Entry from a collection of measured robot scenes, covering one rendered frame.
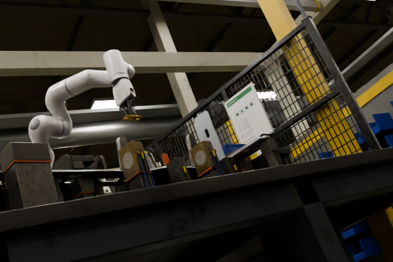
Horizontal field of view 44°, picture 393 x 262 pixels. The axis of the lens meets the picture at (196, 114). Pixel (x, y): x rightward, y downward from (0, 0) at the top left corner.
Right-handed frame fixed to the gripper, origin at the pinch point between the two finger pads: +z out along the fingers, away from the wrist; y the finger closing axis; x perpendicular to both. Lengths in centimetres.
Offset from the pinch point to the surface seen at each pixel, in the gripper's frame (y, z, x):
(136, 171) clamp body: 18.0, 35.9, -22.4
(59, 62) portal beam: -222, -204, 129
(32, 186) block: 19, 40, -62
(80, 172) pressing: 4.4, 29.1, -35.2
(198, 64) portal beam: -180, -196, 298
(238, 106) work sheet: 1, -8, 76
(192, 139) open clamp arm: 14.3, 20.8, 15.6
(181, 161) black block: 17.1, 32.4, 1.2
